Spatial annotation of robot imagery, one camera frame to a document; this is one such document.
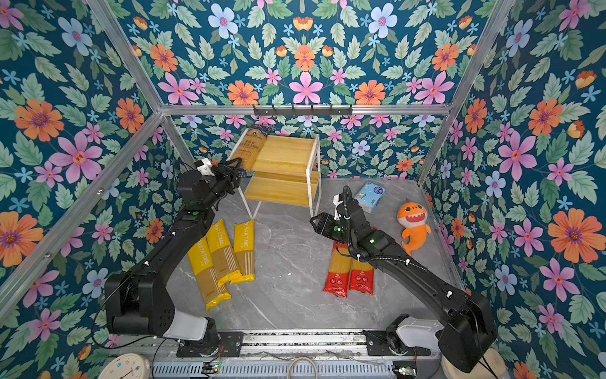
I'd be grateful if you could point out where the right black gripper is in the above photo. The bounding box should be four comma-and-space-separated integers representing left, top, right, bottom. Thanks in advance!
308, 212, 358, 249

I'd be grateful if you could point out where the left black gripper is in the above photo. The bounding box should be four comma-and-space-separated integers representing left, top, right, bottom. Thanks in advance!
198, 155, 240, 209

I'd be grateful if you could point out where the red spaghetti bag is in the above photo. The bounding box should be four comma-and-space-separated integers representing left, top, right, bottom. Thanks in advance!
349, 260, 375, 295
324, 242, 352, 298

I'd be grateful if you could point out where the yellow pasta bag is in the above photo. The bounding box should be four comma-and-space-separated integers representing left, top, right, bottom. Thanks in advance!
188, 237, 231, 311
206, 220, 241, 287
230, 220, 256, 284

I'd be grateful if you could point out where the blue gold spaghetti bag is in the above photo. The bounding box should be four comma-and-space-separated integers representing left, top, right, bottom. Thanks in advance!
229, 128, 268, 172

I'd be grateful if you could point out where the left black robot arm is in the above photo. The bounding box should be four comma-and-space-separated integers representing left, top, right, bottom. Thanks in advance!
104, 158, 242, 356

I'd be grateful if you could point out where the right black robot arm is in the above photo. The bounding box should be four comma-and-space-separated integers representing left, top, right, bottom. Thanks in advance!
310, 213, 497, 373

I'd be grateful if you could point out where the blue tissue pack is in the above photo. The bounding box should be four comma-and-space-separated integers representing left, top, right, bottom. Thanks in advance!
355, 182, 386, 213

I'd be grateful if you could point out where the orange shark plush toy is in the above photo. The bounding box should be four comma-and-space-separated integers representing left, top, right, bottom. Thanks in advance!
397, 202, 432, 255

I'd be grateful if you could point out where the beige cushion pad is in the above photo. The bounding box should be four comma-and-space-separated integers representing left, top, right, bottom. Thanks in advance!
441, 347, 510, 379

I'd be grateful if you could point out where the white round clock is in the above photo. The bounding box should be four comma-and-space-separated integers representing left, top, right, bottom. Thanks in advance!
99, 353, 152, 379

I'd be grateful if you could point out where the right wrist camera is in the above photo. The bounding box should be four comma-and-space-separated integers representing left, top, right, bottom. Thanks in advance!
332, 194, 343, 221

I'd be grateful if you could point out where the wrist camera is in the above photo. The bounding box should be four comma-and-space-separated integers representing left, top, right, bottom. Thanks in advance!
194, 158, 215, 176
332, 194, 343, 221

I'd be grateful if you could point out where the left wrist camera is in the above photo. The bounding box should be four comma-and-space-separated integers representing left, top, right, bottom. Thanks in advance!
194, 158, 215, 176

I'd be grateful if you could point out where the black hook rail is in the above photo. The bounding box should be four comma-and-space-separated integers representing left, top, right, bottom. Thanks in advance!
252, 105, 354, 117

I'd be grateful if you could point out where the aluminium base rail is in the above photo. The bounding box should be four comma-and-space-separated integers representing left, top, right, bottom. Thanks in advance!
155, 328, 474, 361

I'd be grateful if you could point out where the white cable loop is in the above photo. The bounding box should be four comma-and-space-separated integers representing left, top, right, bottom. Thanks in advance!
286, 356, 319, 379

